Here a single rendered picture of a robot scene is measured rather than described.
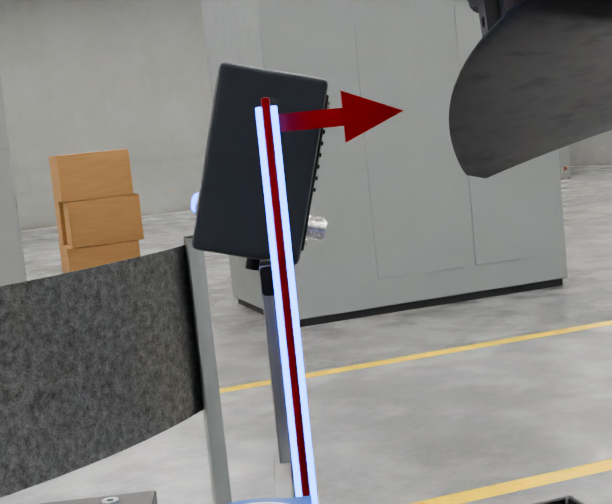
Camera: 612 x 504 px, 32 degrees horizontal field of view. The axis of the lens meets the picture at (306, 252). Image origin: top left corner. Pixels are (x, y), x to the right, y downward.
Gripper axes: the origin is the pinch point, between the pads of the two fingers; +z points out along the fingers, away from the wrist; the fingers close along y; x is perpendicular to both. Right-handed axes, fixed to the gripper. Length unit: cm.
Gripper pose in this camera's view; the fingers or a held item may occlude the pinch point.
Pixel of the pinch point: (516, 38)
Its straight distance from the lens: 53.2
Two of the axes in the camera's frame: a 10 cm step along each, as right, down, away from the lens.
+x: 0.1, 1.9, 9.8
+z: 1.1, 9.7, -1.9
